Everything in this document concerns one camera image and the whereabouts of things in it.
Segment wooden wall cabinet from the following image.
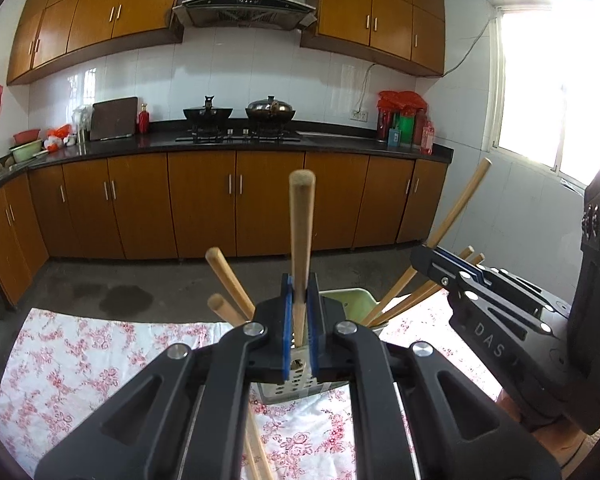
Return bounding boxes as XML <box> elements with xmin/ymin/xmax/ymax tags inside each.
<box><xmin>6</xmin><ymin>0</ymin><xmax>188</xmax><ymax>86</ymax></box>
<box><xmin>300</xmin><ymin>0</ymin><xmax>446</xmax><ymax>78</ymax></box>

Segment red and white plastic bag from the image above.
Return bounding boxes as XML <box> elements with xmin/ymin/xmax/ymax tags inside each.
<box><xmin>46</xmin><ymin>125</ymin><xmax>76</xmax><ymax>150</ymax></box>

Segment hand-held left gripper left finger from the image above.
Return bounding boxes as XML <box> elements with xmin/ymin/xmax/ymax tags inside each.
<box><xmin>34</xmin><ymin>272</ymin><xmax>296</xmax><ymax>480</ymax></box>

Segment gas stove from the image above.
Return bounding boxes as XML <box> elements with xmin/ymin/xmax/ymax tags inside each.
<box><xmin>175</xmin><ymin>127</ymin><xmax>303</xmax><ymax>144</ymax></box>

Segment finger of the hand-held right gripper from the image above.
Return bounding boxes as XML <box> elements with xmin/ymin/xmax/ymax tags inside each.
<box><xmin>430</xmin><ymin>247</ymin><xmax>558</xmax><ymax>316</ymax></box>
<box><xmin>410</xmin><ymin>245</ymin><xmax>486</xmax><ymax>295</ymax></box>

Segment person's right hand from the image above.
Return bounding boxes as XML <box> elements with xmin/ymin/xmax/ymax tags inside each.
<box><xmin>499</xmin><ymin>397</ymin><xmax>587</xmax><ymax>480</ymax></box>

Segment white power cable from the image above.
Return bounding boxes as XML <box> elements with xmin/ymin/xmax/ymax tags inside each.
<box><xmin>356</xmin><ymin>62</ymin><xmax>378</xmax><ymax>111</ymax></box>

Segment wooden base cabinets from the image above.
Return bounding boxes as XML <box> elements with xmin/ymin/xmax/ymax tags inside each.
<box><xmin>0</xmin><ymin>150</ymin><xmax>448</xmax><ymax>311</ymax></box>

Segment floral white tablecloth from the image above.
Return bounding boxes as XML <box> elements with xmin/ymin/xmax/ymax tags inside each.
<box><xmin>0</xmin><ymin>285</ymin><xmax>506</xmax><ymax>480</ymax></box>

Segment black wok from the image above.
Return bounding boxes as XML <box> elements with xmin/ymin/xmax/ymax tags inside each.
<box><xmin>182</xmin><ymin>95</ymin><xmax>234</xmax><ymax>122</ymax></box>

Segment black kitchen countertop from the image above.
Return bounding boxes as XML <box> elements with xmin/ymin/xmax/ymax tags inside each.
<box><xmin>0</xmin><ymin>119</ymin><xmax>454</xmax><ymax>201</ymax></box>

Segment white wall cable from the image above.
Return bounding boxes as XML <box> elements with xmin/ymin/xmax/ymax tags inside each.
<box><xmin>442</xmin><ymin>7</ymin><xmax>496</xmax><ymax>78</ymax></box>

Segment bright window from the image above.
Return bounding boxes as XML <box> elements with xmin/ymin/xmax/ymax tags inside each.
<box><xmin>487</xmin><ymin>0</ymin><xmax>600</xmax><ymax>186</ymax></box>

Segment group of condiment bottles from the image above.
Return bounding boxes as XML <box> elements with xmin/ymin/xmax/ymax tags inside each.
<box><xmin>377</xmin><ymin>107</ymin><xmax>426</xmax><ymax>148</ymax></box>

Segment dark cutting board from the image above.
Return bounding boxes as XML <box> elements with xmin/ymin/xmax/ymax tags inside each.
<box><xmin>89</xmin><ymin>96</ymin><xmax>139</xmax><ymax>141</ymax></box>

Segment black pot with lid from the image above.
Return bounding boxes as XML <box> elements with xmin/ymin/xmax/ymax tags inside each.
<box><xmin>245</xmin><ymin>95</ymin><xmax>297</xmax><ymax>123</ymax></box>

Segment green basin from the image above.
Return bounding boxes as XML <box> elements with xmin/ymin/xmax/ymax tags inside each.
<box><xmin>9</xmin><ymin>140</ymin><xmax>46</xmax><ymax>162</ymax></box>

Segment green plastic chopstick holder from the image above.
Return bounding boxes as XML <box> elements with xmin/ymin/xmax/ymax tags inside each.
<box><xmin>250</xmin><ymin>286</ymin><xmax>381</xmax><ymax>406</ymax></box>

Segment red bag over condiments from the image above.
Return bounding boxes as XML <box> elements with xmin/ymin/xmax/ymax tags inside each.
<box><xmin>376</xmin><ymin>90</ymin><xmax>427</xmax><ymax>111</ymax></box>

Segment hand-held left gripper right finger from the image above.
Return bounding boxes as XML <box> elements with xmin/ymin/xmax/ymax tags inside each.
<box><xmin>306</xmin><ymin>272</ymin><xmax>563</xmax><ymax>480</ymax></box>

